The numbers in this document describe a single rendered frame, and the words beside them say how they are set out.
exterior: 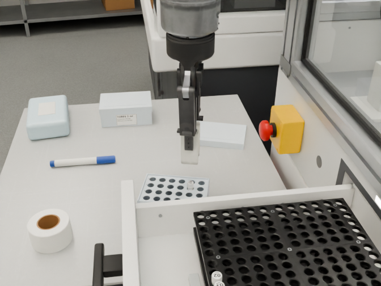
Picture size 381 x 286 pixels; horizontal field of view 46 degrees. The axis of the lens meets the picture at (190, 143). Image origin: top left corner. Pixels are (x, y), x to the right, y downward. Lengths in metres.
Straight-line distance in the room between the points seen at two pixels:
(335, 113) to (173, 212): 0.29
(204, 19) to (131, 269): 0.35
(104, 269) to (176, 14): 0.35
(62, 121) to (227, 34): 0.52
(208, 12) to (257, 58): 0.69
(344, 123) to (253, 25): 0.65
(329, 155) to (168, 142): 0.42
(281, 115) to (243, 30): 0.48
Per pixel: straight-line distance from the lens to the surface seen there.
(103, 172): 0.97
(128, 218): 0.59
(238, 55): 1.32
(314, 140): 0.82
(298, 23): 0.88
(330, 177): 0.78
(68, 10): 4.37
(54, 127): 1.09
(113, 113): 1.10
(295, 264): 0.59
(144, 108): 1.10
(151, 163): 0.98
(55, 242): 0.80
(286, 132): 0.85
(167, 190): 0.85
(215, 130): 1.06
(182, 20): 0.65
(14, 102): 3.08
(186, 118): 0.71
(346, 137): 0.72
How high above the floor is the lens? 1.32
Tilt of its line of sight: 32 degrees down
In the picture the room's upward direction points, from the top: straight up
